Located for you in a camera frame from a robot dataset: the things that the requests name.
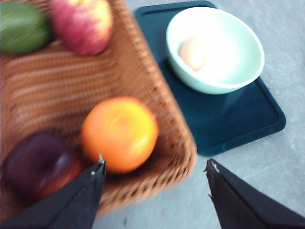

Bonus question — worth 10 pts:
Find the light green bowl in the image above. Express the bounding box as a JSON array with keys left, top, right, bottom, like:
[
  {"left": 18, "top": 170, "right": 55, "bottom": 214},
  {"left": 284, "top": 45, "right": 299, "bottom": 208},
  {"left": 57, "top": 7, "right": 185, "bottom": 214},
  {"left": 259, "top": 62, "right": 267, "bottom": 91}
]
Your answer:
[{"left": 166, "top": 6, "right": 265, "bottom": 94}]

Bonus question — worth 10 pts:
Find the orange tangerine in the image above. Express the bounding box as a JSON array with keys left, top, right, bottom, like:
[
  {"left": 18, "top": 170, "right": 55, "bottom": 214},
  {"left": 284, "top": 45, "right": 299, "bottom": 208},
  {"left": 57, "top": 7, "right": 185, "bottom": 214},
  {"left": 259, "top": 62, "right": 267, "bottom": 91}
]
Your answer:
[{"left": 81, "top": 96, "right": 159, "bottom": 174}]

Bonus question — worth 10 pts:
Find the dark purple plum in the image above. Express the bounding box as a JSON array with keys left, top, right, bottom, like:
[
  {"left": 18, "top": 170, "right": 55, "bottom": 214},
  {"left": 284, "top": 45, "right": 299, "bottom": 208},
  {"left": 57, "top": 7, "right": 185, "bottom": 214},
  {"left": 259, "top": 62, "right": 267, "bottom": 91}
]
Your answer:
[{"left": 3, "top": 132, "right": 84, "bottom": 202}]

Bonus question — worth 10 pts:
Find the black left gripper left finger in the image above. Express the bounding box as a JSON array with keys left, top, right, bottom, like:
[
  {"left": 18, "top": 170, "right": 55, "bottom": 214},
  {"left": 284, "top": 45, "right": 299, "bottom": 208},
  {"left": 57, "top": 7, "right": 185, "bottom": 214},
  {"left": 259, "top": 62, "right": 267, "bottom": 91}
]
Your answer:
[{"left": 0, "top": 154, "right": 106, "bottom": 229}]

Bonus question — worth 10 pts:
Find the beige egg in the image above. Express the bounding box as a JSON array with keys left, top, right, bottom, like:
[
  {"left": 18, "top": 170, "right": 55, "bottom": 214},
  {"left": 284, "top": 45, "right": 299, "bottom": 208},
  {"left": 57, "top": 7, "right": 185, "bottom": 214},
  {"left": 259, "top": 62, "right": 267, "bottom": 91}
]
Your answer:
[{"left": 178, "top": 35, "right": 209, "bottom": 71}]

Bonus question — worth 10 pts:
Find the dark blue rectangular tray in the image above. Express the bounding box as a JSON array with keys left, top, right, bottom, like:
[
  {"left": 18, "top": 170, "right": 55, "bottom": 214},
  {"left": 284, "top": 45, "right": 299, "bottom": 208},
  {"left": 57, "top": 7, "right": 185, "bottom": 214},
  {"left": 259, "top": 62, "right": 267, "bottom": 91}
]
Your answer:
[{"left": 135, "top": 1, "right": 286, "bottom": 156}]

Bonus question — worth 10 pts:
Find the brown wicker basket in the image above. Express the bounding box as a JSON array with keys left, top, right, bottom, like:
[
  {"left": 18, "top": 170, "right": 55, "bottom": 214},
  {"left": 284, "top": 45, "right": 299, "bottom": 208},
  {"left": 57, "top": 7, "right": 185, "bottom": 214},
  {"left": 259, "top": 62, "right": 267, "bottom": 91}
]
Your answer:
[{"left": 0, "top": 0, "right": 198, "bottom": 217}]

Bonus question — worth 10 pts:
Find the red yellow apple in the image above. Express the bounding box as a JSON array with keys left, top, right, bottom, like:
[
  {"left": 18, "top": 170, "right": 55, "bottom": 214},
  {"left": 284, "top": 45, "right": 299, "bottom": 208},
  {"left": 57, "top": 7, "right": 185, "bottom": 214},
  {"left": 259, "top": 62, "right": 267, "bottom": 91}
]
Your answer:
[{"left": 51, "top": 0, "right": 113, "bottom": 56}]

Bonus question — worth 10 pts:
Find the green avocado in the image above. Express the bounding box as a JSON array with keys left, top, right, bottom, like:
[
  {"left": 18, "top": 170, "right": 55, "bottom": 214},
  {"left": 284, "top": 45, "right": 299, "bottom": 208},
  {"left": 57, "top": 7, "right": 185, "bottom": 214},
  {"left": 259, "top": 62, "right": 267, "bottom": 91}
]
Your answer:
[{"left": 0, "top": 1, "right": 51, "bottom": 54}]

